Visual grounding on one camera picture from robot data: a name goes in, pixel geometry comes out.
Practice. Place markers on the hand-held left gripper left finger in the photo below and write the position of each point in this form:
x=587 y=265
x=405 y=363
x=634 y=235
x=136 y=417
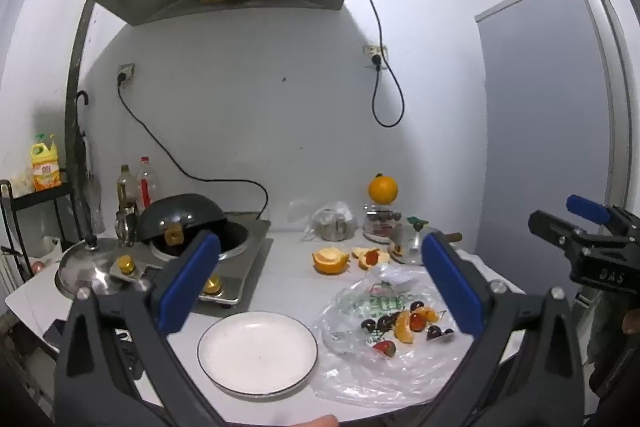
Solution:
x=186 y=284

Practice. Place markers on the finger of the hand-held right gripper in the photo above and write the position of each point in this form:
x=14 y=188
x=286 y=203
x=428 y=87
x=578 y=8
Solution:
x=587 y=208
x=555 y=229

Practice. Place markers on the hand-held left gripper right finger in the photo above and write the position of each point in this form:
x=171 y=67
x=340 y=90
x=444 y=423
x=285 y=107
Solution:
x=452 y=284

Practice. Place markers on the red strawberry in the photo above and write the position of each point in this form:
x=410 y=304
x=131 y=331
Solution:
x=384 y=348
x=417 y=321

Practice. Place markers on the white plate with dark rim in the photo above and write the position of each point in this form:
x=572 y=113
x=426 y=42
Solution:
x=257 y=354

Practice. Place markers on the large clear printed plastic bag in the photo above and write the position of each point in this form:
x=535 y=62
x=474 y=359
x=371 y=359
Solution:
x=360 y=382

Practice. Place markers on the steel pot lid wooden knob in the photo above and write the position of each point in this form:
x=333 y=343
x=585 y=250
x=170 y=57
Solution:
x=412 y=237

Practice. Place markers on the steel cooker with brass knobs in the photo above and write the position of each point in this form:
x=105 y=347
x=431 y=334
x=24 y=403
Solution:
x=250 y=257

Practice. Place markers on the red fruit piece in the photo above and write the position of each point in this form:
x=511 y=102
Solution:
x=371 y=258

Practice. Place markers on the clear jar of dried fruit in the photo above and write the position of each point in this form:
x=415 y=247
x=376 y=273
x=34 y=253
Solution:
x=380 y=224

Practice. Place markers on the orange peel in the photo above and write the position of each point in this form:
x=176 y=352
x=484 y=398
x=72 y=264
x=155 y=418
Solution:
x=359 y=253

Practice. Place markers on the large steel wok lid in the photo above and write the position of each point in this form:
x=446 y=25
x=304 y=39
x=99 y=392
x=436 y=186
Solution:
x=87 y=264

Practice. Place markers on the grey refrigerator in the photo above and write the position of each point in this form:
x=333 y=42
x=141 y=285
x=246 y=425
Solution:
x=540 y=107

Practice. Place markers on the dark oil bottle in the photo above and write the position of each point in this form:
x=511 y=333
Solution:
x=126 y=189

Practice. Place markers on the whole orange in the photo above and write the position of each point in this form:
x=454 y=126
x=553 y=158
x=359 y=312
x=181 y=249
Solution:
x=383 y=190

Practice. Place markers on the cut orange half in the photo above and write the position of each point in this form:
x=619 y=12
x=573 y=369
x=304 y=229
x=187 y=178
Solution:
x=330 y=261

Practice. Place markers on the small steel cup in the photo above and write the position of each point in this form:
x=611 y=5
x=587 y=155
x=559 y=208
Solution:
x=334 y=229

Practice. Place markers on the small crumpled clear bag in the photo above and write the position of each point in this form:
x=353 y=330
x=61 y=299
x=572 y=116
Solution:
x=320 y=214

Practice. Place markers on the black folded umbrella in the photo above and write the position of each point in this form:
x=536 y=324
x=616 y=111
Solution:
x=82 y=167

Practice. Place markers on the black metal rack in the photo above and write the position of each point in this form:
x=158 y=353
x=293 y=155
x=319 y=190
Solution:
x=35 y=197

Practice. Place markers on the yellow detergent bottle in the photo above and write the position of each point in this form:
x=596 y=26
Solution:
x=46 y=167

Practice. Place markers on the dark vertical pipe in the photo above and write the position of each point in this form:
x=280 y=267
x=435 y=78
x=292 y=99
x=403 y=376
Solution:
x=75 y=72

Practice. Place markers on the white wall socket with plug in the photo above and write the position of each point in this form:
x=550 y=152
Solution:
x=126 y=73
x=376 y=56

